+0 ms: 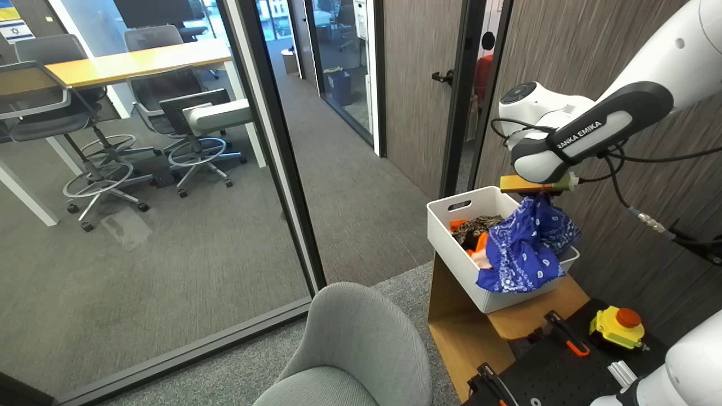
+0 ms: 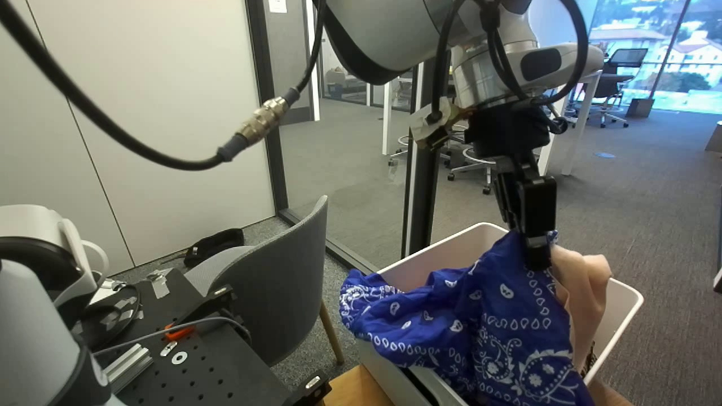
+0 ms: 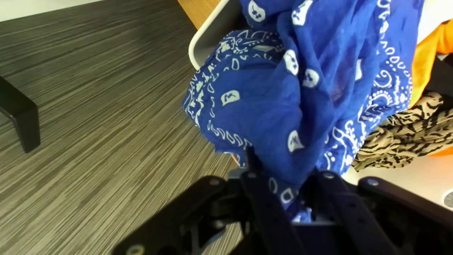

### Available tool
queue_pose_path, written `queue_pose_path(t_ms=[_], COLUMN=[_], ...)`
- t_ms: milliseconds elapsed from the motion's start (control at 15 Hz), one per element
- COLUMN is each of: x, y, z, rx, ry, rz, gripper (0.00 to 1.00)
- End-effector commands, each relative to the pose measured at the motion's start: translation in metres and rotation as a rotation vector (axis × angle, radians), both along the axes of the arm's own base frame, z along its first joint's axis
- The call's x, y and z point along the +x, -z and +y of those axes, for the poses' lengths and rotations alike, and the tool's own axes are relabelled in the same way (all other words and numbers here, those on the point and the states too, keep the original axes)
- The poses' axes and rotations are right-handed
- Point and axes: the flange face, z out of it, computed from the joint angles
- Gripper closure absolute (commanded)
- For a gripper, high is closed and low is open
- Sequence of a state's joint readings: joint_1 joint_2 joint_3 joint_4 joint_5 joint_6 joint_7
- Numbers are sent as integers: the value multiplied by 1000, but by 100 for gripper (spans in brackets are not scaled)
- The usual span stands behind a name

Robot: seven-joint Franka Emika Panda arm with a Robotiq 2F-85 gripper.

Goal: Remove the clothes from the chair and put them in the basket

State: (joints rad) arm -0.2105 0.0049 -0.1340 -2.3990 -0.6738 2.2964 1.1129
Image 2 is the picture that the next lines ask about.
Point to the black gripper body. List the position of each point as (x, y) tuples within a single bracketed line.
[(509, 138)]

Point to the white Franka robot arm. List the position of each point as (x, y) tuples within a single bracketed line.
[(376, 31)]

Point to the blue paisley bandana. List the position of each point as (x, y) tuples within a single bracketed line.
[(482, 331)]

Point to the black glass wall post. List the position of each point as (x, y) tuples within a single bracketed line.
[(421, 172)]

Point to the silver metal clamp parts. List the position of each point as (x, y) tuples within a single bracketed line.
[(117, 307)]

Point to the white plastic basket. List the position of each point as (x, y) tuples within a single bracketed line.
[(444, 262)]

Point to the white washer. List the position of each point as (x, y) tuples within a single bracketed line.
[(180, 358)]

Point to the black mesh office chair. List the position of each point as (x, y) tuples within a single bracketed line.
[(621, 79)]

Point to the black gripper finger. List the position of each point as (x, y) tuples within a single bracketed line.
[(537, 221), (509, 200)]

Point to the silver aluminium profile piece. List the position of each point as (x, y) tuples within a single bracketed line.
[(128, 363)]

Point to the black glass door frame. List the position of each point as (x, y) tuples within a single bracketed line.
[(267, 105)]

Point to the grey chair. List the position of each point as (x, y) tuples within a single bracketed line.
[(279, 295)]

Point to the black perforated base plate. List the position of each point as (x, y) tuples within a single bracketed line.
[(203, 375)]

